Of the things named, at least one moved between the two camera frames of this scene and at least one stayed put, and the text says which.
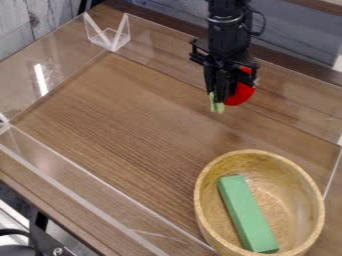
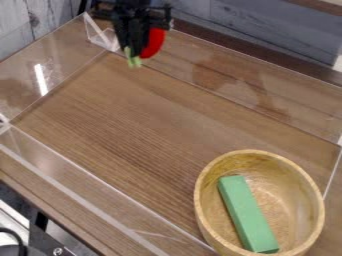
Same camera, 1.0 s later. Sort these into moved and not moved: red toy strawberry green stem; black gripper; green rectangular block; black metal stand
Moved: black gripper; red toy strawberry green stem
Not moved: green rectangular block; black metal stand
